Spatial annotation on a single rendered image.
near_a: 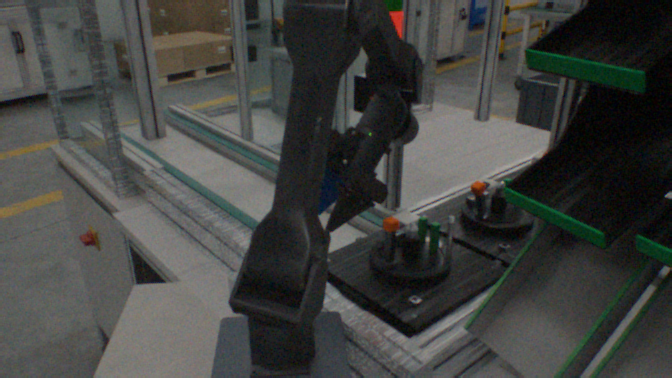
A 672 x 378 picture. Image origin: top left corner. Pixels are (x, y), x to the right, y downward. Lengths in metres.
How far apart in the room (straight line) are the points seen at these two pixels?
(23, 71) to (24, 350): 4.01
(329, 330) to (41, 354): 1.93
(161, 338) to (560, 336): 0.63
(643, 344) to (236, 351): 0.46
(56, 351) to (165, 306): 1.44
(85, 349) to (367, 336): 1.77
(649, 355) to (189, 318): 0.71
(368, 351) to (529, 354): 0.22
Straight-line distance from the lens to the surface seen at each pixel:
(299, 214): 0.53
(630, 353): 0.72
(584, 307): 0.73
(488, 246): 1.02
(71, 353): 2.44
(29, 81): 6.18
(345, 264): 0.92
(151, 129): 1.74
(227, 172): 1.45
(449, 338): 0.80
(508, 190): 0.66
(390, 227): 0.84
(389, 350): 0.77
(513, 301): 0.76
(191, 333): 0.99
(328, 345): 0.63
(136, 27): 1.68
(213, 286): 1.09
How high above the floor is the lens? 1.47
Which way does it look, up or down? 26 degrees down
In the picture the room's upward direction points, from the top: straight up
